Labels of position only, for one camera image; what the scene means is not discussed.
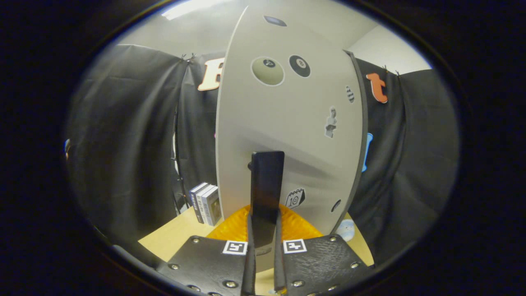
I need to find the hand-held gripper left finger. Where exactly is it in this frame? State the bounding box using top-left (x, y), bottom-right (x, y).
top-left (158, 205), bottom-right (256, 296)

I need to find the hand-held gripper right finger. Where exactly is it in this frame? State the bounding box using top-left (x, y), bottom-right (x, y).
top-left (273, 205), bottom-right (374, 296)

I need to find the black door handle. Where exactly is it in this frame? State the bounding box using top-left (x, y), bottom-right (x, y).
top-left (248, 151), bottom-right (285, 249)

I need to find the beige cabinet door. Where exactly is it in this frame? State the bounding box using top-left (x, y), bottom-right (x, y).
top-left (216, 4), bottom-right (364, 272)

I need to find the pale blue round object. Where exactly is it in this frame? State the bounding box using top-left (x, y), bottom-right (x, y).
top-left (337, 219), bottom-right (356, 242)

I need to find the white box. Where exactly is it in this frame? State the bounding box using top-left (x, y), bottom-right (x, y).
top-left (196, 184), bottom-right (216, 225)

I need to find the dark grey cabinet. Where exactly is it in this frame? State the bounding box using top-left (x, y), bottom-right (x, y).
top-left (344, 50), bottom-right (369, 231)

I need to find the black backdrop cloth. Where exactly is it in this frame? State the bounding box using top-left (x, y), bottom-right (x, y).
top-left (66, 43), bottom-right (459, 264)

